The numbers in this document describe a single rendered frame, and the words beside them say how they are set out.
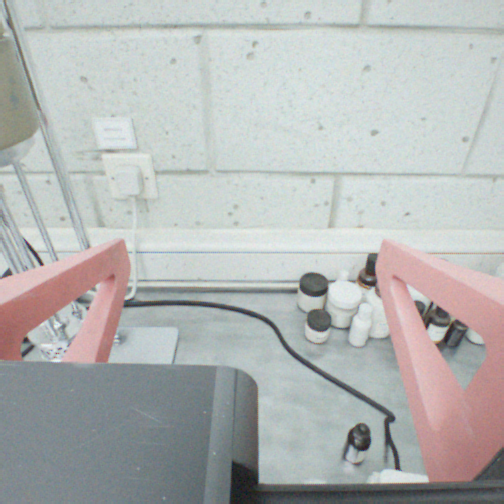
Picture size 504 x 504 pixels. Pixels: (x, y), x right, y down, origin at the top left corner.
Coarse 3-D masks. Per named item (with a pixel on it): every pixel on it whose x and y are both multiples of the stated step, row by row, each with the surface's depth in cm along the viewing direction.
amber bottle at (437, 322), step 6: (438, 306) 55; (432, 312) 57; (438, 312) 56; (444, 312) 55; (426, 318) 58; (432, 318) 56; (438, 318) 56; (444, 318) 56; (450, 318) 56; (426, 324) 58; (432, 324) 57; (438, 324) 56; (444, 324) 56; (432, 330) 57; (438, 330) 57; (444, 330) 56; (432, 336) 58; (438, 336) 57; (438, 342) 58
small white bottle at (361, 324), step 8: (368, 304) 56; (360, 312) 55; (368, 312) 55; (360, 320) 56; (368, 320) 56; (352, 328) 58; (360, 328) 56; (368, 328) 56; (352, 336) 58; (360, 336) 57; (352, 344) 59; (360, 344) 58
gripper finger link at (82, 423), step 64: (128, 256) 13; (0, 320) 7; (0, 384) 5; (64, 384) 5; (128, 384) 5; (192, 384) 5; (256, 384) 5; (0, 448) 4; (64, 448) 4; (128, 448) 4; (192, 448) 4; (256, 448) 4
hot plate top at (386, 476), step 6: (384, 474) 35; (390, 474) 35; (396, 474) 35; (402, 474) 35; (408, 474) 35; (414, 474) 35; (378, 480) 35; (384, 480) 34; (390, 480) 34; (396, 480) 34; (402, 480) 34; (408, 480) 34; (414, 480) 34; (420, 480) 34; (426, 480) 34
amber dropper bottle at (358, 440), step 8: (360, 424) 41; (352, 432) 43; (360, 432) 41; (368, 432) 41; (352, 440) 42; (360, 440) 41; (368, 440) 42; (344, 448) 44; (352, 448) 42; (360, 448) 41; (368, 448) 42; (352, 456) 43; (360, 456) 42
